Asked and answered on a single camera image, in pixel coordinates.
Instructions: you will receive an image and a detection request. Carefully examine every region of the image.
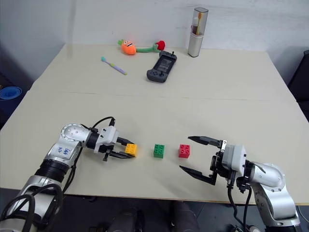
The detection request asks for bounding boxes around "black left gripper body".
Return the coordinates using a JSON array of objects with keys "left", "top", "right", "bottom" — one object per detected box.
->
[{"left": 102, "top": 142, "right": 120, "bottom": 162}]

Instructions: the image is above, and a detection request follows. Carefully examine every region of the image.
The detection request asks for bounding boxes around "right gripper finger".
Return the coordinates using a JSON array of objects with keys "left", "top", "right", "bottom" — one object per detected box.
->
[
  {"left": 179, "top": 165, "right": 217, "bottom": 187},
  {"left": 187, "top": 135, "right": 222, "bottom": 149}
]

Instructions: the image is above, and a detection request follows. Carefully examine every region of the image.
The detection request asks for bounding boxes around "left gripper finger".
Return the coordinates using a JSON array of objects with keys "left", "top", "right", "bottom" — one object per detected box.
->
[
  {"left": 110, "top": 151, "right": 136, "bottom": 160},
  {"left": 117, "top": 136, "right": 136, "bottom": 146}
]

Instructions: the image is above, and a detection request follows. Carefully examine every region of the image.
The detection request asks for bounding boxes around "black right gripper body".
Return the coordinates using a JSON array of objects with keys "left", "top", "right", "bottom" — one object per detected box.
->
[{"left": 210, "top": 139, "right": 229, "bottom": 181}]

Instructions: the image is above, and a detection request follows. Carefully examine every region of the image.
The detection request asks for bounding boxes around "yellow toy brick cube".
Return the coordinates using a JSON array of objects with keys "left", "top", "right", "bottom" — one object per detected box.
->
[{"left": 124, "top": 143, "right": 139, "bottom": 159}]

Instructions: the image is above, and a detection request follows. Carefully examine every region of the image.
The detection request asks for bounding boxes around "red toy brick cube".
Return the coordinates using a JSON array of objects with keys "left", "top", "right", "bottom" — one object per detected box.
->
[{"left": 178, "top": 144, "right": 191, "bottom": 159}]

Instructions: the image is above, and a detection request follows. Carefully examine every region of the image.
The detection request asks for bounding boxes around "green toy brick cube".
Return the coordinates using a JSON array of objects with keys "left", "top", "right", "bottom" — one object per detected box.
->
[{"left": 153, "top": 144, "right": 166, "bottom": 160}]

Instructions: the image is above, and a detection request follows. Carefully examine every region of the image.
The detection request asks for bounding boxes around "purple toothbrush teal head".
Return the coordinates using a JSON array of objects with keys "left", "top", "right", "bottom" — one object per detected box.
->
[{"left": 100, "top": 56, "right": 128, "bottom": 76}]

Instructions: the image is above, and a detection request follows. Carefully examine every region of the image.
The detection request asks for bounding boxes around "grey handheld game controller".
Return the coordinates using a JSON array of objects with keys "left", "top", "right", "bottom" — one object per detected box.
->
[{"left": 146, "top": 50, "right": 179, "bottom": 84}]

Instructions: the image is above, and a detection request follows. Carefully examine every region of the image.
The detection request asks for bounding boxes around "carrot and tomato plush toy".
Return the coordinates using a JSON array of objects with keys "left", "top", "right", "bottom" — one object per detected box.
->
[{"left": 117, "top": 39, "right": 168, "bottom": 57}]

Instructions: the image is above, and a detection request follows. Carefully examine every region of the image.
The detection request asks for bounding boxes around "silver toothbrush travel case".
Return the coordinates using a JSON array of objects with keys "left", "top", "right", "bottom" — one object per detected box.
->
[{"left": 187, "top": 7, "right": 209, "bottom": 58}]

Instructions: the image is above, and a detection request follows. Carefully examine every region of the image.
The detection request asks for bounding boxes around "black chair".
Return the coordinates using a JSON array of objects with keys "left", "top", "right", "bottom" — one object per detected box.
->
[{"left": 286, "top": 49, "right": 309, "bottom": 123}]

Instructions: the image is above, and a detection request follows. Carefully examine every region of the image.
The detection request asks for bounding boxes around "blue rolled mat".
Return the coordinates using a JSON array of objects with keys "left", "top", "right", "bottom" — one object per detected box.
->
[{"left": 0, "top": 86, "right": 23, "bottom": 101}]

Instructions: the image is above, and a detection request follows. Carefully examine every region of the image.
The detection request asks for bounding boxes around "orange toothbrush in case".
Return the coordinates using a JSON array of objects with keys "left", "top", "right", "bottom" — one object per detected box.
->
[{"left": 196, "top": 12, "right": 203, "bottom": 37}]

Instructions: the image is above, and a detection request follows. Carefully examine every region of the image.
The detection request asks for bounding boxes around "dark seat beside table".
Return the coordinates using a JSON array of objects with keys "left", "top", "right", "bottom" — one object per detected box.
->
[{"left": 0, "top": 44, "right": 35, "bottom": 130}]

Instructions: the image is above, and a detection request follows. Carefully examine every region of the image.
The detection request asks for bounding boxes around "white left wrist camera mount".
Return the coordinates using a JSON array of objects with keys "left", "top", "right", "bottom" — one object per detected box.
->
[{"left": 94, "top": 126, "right": 120, "bottom": 153}]

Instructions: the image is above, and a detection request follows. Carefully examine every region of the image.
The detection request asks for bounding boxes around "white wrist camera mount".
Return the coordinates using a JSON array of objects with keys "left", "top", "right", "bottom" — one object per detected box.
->
[
  {"left": 220, "top": 144, "right": 247, "bottom": 180},
  {"left": 94, "top": 126, "right": 120, "bottom": 153}
]

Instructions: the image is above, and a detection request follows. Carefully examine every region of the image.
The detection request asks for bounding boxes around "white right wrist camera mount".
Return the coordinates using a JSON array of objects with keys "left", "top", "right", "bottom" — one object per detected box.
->
[{"left": 220, "top": 144, "right": 247, "bottom": 180}]

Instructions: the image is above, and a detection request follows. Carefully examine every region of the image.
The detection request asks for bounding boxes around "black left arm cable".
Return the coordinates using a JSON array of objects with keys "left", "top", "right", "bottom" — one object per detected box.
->
[{"left": 92, "top": 116, "right": 117, "bottom": 132}]

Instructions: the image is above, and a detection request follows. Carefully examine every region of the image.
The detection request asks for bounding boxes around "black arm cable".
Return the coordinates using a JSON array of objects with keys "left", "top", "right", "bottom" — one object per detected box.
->
[
  {"left": 92, "top": 116, "right": 117, "bottom": 132},
  {"left": 226, "top": 178, "right": 252, "bottom": 232}
]

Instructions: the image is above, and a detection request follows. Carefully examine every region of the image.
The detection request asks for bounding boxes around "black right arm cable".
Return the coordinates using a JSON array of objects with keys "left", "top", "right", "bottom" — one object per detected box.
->
[{"left": 226, "top": 178, "right": 252, "bottom": 232}]

